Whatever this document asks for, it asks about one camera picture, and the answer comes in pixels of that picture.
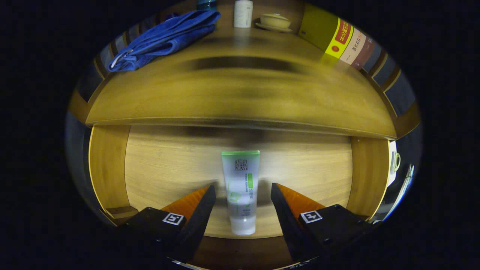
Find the beige book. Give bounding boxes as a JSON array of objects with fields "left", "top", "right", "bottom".
[{"left": 339, "top": 26, "right": 367, "bottom": 65}]

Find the dark red book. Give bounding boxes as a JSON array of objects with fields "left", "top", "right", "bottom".
[{"left": 352, "top": 35, "right": 376, "bottom": 71}]

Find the wooden cabinet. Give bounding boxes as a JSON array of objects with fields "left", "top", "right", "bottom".
[{"left": 67, "top": 0, "right": 421, "bottom": 140}]

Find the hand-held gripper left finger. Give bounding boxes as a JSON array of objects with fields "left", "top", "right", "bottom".
[{"left": 124, "top": 184, "right": 217, "bottom": 264}]

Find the wooden drawer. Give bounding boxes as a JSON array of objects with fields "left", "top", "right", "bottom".
[{"left": 88, "top": 124, "right": 391, "bottom": 270}]

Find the beige lidded teacup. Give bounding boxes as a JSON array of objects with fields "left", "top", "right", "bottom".
[{"left": 255, "top": 13, "right": 293, "bottom": 33}]

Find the white side cabinet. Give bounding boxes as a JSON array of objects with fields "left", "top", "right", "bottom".
[{"left": 386, "top": 141, "right": 402, "bottom": 188}]

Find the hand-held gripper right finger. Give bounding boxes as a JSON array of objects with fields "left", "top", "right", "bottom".
[{"left": 270, "top": 183, "right": 370, "bottom": 263}]

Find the white pump bottle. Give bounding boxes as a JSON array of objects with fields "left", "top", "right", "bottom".
[{"left": 233, "top": 0, "right": 254, "bottom": 29}]

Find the yellow book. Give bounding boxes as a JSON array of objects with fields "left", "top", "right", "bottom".
[{"left": 298, "top": 3, "right": 354, "bottom": 59}]

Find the white green tube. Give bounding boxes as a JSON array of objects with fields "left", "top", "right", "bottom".
[{"left": 221, "top": 150, "right": 260, "bottom": 236}]

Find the blue towel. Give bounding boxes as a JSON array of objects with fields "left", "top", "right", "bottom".
[{"left": 108, "top": 9, "right": 222, "bottom": 72}]

